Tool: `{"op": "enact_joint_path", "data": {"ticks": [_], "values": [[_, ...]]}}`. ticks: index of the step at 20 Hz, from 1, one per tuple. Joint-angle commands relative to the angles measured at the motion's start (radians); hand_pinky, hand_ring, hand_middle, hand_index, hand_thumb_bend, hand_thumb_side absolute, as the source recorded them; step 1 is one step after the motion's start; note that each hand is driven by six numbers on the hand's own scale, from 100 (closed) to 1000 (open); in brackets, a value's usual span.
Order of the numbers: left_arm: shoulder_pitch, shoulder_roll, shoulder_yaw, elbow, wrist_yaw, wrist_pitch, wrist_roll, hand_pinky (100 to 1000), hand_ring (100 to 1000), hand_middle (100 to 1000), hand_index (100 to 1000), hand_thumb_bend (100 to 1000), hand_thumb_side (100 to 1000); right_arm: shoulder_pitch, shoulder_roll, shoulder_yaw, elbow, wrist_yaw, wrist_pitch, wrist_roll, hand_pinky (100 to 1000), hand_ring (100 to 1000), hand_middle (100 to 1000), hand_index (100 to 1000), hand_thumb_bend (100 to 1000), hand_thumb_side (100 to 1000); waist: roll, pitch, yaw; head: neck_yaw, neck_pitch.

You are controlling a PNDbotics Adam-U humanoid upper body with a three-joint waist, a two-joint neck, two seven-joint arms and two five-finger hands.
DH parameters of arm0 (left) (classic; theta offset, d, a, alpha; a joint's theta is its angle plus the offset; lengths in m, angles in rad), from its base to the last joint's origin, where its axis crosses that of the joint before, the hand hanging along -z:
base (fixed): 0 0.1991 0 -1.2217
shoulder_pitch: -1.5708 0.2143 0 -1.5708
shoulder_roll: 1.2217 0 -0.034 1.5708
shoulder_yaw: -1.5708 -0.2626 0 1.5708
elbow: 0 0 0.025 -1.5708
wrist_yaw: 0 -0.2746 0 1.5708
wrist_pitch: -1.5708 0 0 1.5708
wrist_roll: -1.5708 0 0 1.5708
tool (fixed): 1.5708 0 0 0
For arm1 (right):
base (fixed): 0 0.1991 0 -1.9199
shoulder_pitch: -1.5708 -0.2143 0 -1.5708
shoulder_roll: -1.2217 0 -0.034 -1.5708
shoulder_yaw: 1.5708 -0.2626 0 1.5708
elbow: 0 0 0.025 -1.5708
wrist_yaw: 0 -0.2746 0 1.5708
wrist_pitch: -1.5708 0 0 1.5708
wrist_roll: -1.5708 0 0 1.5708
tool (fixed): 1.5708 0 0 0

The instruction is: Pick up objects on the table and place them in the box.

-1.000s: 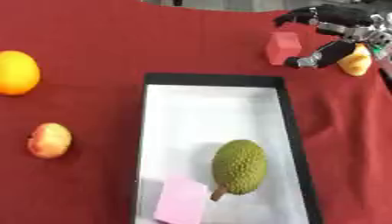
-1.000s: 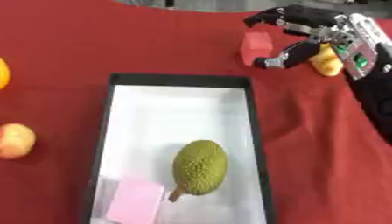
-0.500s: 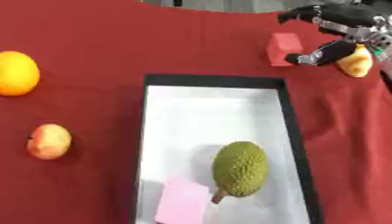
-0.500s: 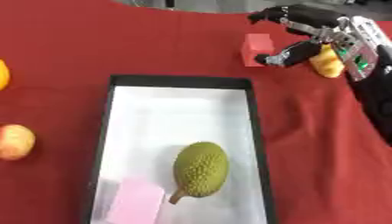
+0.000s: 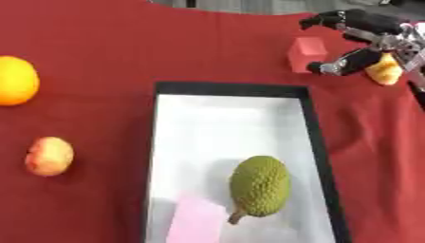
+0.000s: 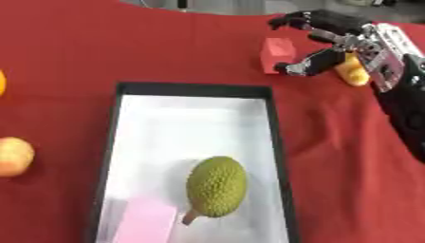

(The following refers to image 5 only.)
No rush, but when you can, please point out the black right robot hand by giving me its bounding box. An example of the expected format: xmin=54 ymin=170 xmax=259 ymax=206
xmin=297 ymin=9 xmax=412 ymax=77

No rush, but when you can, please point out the pink rectangular block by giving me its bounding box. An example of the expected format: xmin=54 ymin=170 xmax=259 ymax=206
xmin=164 ymin=193 xmax=230 ymax=243

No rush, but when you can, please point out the red-yellow toy peach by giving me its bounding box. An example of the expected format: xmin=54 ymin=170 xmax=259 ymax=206
xmin=23 ymin=136 xmax=77 ymax=178

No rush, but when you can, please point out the pink house-shaped block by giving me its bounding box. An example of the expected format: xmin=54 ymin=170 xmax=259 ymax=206
xmin=286 ymin=36 xmax=331 ymax=74

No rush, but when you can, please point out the black box with white inside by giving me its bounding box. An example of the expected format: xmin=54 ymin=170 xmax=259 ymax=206
xmin=139 ymin=81 xmax=354 ymax=243

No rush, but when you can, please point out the green toy jackfruit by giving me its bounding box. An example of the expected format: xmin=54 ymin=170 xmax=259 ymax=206
xmin=226 ymin=155 xmax=294 ymax=226

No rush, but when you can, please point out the yellow toy fruit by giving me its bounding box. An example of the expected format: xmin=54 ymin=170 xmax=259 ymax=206
xmin=363 ymin=52 xmax=405 ymax=86

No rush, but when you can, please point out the orange toy fruit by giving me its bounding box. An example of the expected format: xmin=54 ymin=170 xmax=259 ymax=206
xmin=0 ymin=55 xmax=42 ymax=107

